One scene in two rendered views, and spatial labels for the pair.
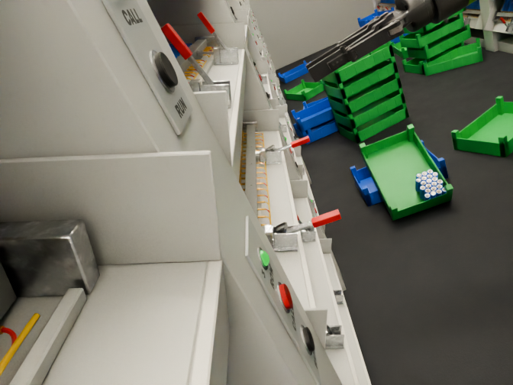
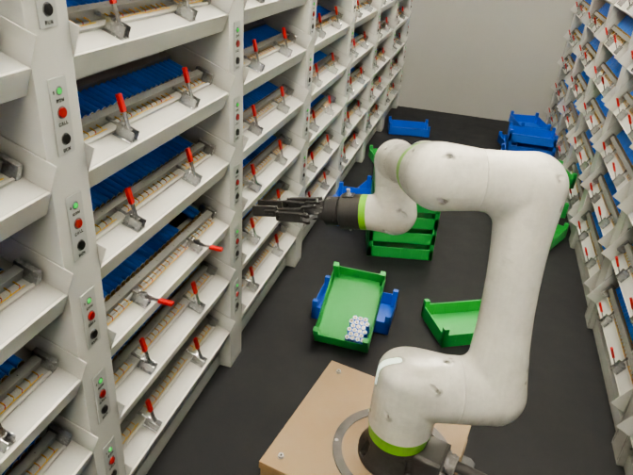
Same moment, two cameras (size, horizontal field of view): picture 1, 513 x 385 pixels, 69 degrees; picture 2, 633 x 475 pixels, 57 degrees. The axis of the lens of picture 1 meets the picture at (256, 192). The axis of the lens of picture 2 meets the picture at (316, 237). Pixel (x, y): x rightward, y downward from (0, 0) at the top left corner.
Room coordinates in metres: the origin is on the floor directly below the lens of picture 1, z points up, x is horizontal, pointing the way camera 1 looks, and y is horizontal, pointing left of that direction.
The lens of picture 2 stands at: (-0.68, -0.44, 1.33)
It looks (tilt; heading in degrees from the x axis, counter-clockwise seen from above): 28 degrees down; 3
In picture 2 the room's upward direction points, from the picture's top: 4 degrees clockwise
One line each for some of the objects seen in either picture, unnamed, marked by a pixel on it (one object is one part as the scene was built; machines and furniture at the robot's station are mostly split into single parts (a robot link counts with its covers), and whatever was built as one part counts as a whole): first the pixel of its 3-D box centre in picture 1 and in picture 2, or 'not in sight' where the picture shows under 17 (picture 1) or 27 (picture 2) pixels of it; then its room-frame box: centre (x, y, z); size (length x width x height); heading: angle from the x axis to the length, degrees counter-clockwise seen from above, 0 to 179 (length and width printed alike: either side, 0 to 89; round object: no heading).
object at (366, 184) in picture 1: (395, 172); (355, 303); (1.22, -0.52, 0.04); 0.30 x 0.20 x 0.08; 79
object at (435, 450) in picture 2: not in sight; (420, 454); (0.17, -0.64, 0.40); 0.26 x 0.15 x 0.06; 66
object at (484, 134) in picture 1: (501, 124); (468, 319); (1.19, -0.96, 0.04); 0.30 x 0.20 x 0.08; 108
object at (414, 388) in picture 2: not in sight; (412, 398); (0.20, -0.61, 0.53); 0.16 x 0.13 x 0.19; 96
